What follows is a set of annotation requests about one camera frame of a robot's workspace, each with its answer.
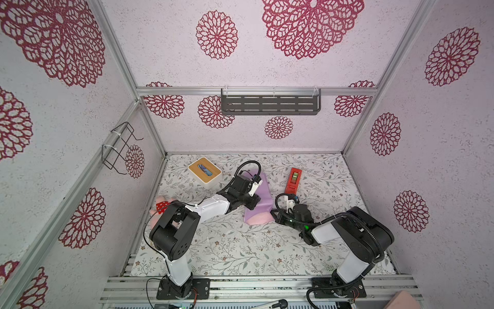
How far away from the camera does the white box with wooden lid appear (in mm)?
1037

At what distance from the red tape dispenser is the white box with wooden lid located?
371mm

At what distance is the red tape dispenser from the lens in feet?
3.32
